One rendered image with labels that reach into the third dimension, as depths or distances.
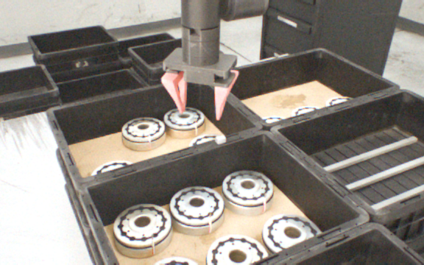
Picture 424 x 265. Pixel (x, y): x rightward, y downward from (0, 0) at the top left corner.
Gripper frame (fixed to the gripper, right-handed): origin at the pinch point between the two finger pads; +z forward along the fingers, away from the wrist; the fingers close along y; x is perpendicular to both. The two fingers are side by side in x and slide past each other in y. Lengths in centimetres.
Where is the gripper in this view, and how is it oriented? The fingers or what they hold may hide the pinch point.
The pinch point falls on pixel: (200, 110)
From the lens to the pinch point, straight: 70.4
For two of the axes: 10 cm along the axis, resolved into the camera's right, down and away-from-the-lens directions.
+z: -0.1, 8.5, 5.3
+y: -9.5, -1.7, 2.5
